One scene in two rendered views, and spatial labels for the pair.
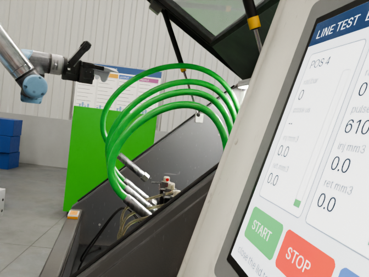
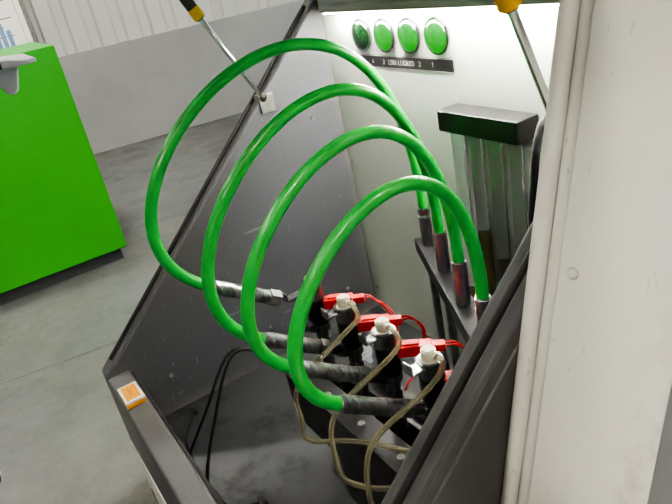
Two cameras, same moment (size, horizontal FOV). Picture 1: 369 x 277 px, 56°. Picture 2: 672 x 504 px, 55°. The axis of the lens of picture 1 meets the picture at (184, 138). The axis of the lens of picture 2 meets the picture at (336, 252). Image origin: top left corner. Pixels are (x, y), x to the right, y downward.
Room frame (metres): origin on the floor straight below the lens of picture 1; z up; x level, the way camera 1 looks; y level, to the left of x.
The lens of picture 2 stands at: (0.15, 0.21, 1.52)
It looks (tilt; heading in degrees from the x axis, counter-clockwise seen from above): 25 degrees down; 343
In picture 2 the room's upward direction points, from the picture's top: 12 degrees counter-clockwise
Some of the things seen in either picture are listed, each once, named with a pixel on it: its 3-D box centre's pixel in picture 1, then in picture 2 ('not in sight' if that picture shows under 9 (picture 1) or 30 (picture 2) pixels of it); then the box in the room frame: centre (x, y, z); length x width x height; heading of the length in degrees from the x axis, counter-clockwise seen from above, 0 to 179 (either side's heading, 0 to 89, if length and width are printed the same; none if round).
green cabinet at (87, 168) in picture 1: (111, 161); (3, 171); (4.44, 0.89, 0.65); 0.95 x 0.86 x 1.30; 100
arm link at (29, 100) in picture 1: (32, 88); not in sight; (1.28, 0.58, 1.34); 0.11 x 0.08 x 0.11; 28
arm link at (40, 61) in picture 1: (34, 61); not in sight; (1.30, 0.58, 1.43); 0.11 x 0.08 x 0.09; 118
